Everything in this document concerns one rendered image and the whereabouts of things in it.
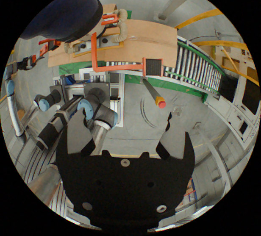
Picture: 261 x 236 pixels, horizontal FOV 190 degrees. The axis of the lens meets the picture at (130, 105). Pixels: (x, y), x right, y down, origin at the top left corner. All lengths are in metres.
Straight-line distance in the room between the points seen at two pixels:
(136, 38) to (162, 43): 0.22
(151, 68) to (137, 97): 1.45
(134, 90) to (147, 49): 1.16
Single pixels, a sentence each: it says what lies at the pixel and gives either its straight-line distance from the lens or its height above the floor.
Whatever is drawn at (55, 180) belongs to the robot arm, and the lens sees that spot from 0.35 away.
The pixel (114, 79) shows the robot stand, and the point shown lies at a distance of 1.47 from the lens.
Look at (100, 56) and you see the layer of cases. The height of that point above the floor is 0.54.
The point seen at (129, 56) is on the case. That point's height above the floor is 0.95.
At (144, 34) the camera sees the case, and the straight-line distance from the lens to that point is 0.74.
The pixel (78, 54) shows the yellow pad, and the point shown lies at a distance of 0.60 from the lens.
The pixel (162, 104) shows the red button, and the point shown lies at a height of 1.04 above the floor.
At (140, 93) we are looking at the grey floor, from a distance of 1.75.
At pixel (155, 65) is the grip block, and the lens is 0.37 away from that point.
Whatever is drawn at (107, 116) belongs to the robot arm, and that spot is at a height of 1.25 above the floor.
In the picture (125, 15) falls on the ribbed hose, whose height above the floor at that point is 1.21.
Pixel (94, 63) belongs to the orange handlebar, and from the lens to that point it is 0.40.
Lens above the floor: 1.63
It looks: 62 degrees down
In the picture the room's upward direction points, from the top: 179 degrees clockwise
